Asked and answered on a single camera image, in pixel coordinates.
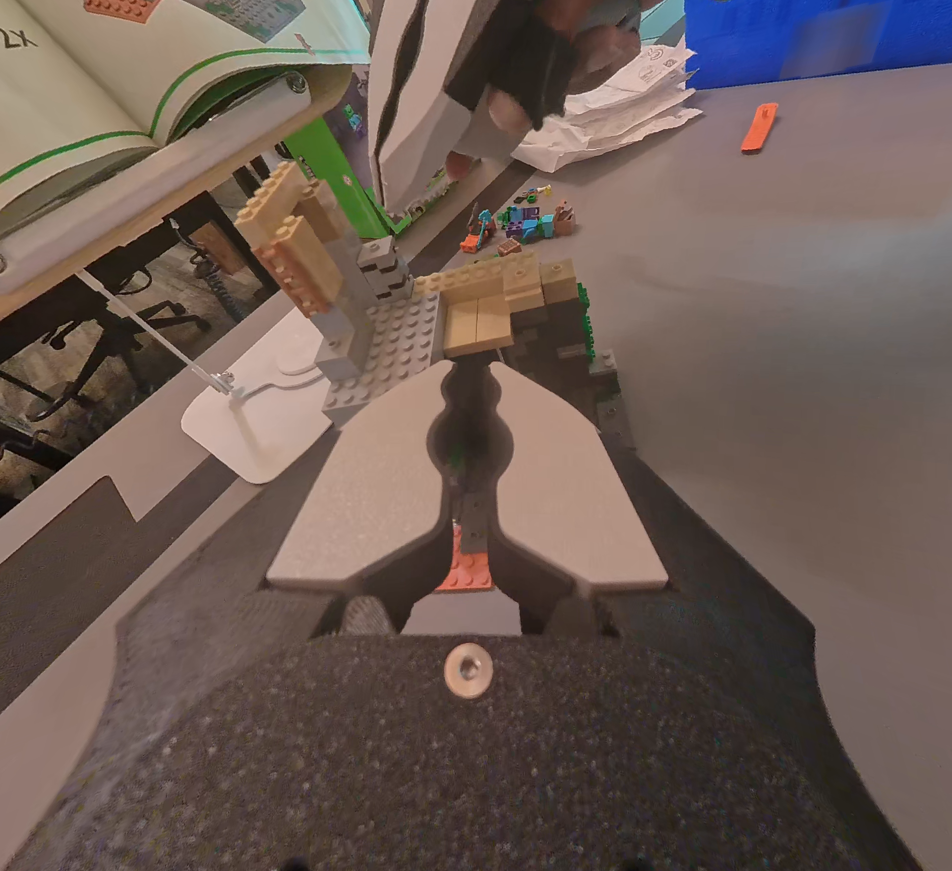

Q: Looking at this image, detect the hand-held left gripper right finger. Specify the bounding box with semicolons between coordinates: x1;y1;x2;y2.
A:
486;361;669;634

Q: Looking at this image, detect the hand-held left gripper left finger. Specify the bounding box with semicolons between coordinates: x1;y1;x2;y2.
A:
265;359;458;634

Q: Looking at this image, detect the toy brick building model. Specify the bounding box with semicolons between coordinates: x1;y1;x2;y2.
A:
234;161;637;593

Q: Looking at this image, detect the grey desk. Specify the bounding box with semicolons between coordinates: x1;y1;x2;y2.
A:
0;64;952;871

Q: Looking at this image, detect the green toy set box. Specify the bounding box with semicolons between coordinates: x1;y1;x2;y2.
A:
286;0;456;236

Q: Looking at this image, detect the white paper bag pile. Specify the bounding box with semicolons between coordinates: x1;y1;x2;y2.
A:
512;42;704;173

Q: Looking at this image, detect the orange toy figure blue pickaxe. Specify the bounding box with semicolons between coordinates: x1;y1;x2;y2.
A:
460;205;498;253

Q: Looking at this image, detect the green purple toy figure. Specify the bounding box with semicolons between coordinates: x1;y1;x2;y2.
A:
497;204;559;242

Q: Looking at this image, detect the blue plastic bin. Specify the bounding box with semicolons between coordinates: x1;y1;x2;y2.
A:
683;0;952;93

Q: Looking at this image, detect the black office chair base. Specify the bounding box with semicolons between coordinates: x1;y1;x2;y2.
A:
0;269;213;426

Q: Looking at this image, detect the orange brick separator tool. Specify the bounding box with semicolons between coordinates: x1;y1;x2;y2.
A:
741;103;779;155

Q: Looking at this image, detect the open instruction booklet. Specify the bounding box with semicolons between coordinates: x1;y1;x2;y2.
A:
0;0;373;218

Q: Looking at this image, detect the black coiled cable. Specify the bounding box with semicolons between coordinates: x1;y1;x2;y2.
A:
189;232;240;318

